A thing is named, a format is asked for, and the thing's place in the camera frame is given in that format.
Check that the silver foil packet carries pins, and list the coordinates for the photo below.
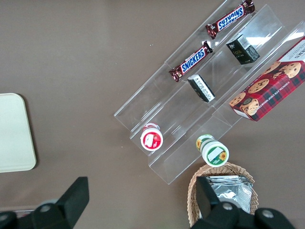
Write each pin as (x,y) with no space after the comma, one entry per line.
(233,193)

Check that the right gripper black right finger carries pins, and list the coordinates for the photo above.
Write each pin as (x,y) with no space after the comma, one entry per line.
(214,212)

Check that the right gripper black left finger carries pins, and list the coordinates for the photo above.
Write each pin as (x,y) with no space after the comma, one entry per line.
(69,205)

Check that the green lid yogurt cup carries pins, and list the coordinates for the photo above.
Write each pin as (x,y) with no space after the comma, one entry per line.
(214,153)

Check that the cream plastic tray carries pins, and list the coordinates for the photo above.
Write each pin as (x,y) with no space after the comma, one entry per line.
(14,133)

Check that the clear acrylic step shelf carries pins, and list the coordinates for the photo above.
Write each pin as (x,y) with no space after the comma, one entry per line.
(181,114)

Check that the red tartan cookie box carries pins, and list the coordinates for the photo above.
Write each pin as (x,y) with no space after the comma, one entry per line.
(269,90)

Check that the red lid yogurt cup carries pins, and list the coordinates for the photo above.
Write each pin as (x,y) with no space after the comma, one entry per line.
(151,140)

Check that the small black carton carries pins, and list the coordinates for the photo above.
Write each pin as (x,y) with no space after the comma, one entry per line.
(241,51)
(202,88)

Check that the Snickers chocolate bar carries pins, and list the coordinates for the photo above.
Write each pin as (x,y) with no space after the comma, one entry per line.
(230,20)
(191,62)

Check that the light wicker basket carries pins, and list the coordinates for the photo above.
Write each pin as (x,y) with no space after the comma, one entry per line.
(194,190)

